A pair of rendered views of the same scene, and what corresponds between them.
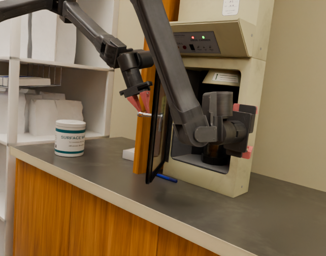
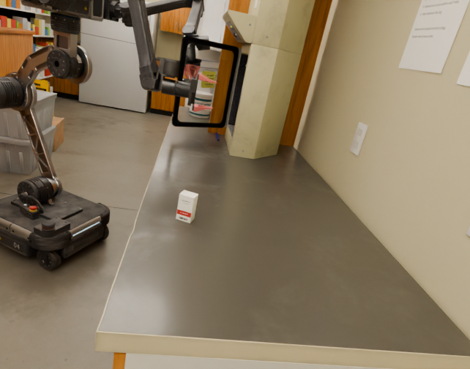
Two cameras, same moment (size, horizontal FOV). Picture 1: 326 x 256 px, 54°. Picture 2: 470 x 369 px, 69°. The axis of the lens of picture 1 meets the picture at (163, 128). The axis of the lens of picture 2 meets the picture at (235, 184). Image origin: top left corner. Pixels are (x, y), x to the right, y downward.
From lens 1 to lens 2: 125 cm
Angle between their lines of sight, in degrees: 41
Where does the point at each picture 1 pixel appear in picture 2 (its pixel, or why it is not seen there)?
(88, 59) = not seen: hidden behind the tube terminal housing
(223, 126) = (162, 80)
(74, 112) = not seen: hidden behind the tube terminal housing
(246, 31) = (240, 20)
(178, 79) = (141, 47)
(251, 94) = (252, 75)
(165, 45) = (137, 26)
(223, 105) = (165, 67)
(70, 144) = not seen: hidden behind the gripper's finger
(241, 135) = (182, 91)
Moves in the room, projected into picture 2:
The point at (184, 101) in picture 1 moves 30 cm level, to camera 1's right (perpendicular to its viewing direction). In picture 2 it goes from (142, 61) to (192, 77)
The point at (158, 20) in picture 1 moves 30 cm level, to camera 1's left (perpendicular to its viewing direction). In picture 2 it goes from (134, 12) to (97, 6)
